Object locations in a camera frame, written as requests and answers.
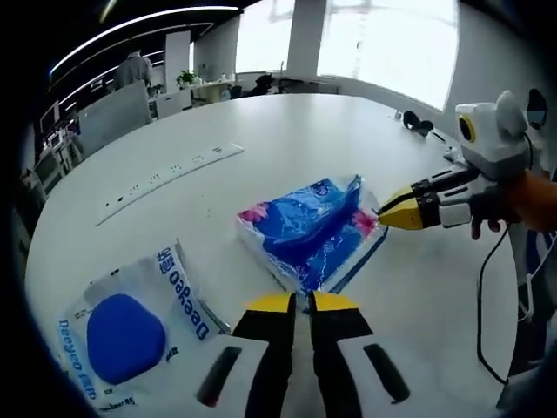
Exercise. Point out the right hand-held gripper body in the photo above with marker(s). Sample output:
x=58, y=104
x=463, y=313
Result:
x=496, y=139

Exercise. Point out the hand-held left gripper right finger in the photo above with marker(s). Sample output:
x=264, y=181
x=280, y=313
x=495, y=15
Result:
x=335, y=348

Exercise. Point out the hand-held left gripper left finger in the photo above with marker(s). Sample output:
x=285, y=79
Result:
x=272, y=348

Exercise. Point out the blue tissue pack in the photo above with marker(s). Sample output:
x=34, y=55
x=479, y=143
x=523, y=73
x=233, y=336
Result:
x=309, y=226

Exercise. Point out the white wipes packet blue oval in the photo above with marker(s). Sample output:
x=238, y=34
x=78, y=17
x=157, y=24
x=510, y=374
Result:
x=126, y=335

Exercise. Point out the person's right hand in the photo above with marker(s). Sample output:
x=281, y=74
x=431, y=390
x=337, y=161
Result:
x=513, y=200

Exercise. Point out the small white object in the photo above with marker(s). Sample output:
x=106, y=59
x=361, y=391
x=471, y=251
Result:
x=452, y=154

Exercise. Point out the black headphones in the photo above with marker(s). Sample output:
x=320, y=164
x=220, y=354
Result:
x=415, y=123

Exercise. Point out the white power strip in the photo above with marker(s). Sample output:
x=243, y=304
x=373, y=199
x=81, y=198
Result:
x=174, y=170

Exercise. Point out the dark bulky object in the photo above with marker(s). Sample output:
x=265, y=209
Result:
x=263, y=85

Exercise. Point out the green potted plant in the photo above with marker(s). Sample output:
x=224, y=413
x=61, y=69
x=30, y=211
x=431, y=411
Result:
x=187, y=80

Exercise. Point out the grey desk partition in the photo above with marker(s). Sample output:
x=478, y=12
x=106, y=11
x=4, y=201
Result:
x=113, y=115

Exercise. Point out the curved ceiling light strip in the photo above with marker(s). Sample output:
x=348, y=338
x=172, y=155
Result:
x=130, y=26

